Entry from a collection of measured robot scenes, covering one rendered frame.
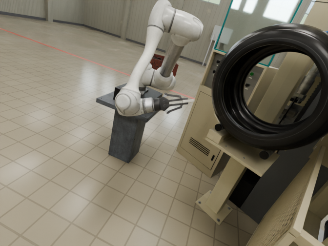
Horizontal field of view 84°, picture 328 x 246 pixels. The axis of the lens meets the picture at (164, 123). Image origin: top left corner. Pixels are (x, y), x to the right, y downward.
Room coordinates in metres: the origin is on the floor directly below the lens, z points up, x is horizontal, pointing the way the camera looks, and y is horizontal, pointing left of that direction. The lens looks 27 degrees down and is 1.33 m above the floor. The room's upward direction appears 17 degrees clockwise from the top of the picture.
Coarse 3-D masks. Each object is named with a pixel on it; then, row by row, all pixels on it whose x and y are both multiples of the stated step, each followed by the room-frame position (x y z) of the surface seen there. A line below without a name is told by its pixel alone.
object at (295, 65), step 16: (320, 0) 1.24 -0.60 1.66; (320, 16) 1.22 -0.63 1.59; (288, 64) 1.23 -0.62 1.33; (304, 64) 1.18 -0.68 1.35; (272, 80) 1.26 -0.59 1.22; (288, 80) 1.20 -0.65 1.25; (272, 96) 1.22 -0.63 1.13; (288, 96) 1.18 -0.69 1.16; (256, 112) 1.25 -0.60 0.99; (272, 112) 1.19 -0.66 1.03; (224, 176) 1.23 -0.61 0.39; (240, 176) 1.19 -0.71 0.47; (224, 192) 1.20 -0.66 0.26
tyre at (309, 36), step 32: (256, 32) 1.00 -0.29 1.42; (288, 32) 0.90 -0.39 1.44; (320, 32) 0.86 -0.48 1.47; (224, 64) 1.03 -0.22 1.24; (256, 64) 1.24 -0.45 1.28; (320, 64) 0.79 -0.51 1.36; (224, 96) 1.17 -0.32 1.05; (320, 96) 0.75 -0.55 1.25; (256, 128) 1.09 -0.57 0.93; (288, 128) 1.01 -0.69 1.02; (320, 128) 0.73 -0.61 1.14
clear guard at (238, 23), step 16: (240, 0) 1.95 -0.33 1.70; (256, 0) 1.86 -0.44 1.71; (272, 0) 1.78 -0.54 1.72; (288, 0) 1.71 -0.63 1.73; (240, 16) 1.91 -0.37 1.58; (256, 16) 1.83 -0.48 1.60; (272, 16) 1.75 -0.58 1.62; (288, 16) 1.68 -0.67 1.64; (224, 32) 1.97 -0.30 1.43; (240, 32) 1.88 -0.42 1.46; (224, 48) 1.93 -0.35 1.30
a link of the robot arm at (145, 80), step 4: (148, 68) 1.58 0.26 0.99; (152, 68) 1.64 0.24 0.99; (144, 72) 1.56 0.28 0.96; (148, 72) 1.57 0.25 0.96; (152, 72) 1.59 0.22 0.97; (144, 76) 1.56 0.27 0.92; (148, 76) 1.57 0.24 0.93; (144, 80) 1.56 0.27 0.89; (148, 80) 1.57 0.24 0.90; (140, 84) 1.56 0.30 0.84; (144, 84) 1.58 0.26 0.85; (148, 84) 1.59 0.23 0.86
